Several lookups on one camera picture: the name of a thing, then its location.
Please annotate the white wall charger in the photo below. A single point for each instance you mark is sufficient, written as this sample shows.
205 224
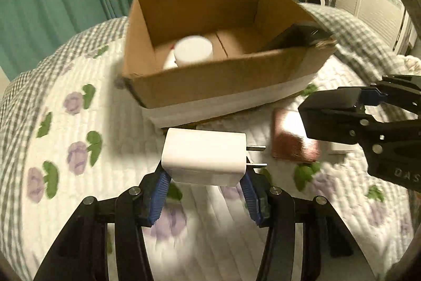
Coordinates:
206 157

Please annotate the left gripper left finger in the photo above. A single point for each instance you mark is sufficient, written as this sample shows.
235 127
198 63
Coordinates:
80 250

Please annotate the black 65W charger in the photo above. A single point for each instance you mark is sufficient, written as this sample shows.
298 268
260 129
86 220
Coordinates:
304 34

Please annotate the brown cardboard box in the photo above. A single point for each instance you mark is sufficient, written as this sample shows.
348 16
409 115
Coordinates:
239 77

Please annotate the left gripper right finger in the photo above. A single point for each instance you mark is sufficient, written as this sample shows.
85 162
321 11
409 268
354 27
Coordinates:
329 250

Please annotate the white squeeze bottle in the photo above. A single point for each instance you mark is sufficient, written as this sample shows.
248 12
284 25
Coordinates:
189 50

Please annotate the cream quilted jacket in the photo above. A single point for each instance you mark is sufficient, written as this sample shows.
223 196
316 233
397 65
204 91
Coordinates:
411 63

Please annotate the white floral quilted pad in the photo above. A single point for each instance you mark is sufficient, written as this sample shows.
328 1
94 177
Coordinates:
92 139

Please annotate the pink patterned card box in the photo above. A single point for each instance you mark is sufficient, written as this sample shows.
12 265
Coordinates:
289 139

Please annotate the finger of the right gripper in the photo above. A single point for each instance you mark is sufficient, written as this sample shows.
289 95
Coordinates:
337 115
402 91

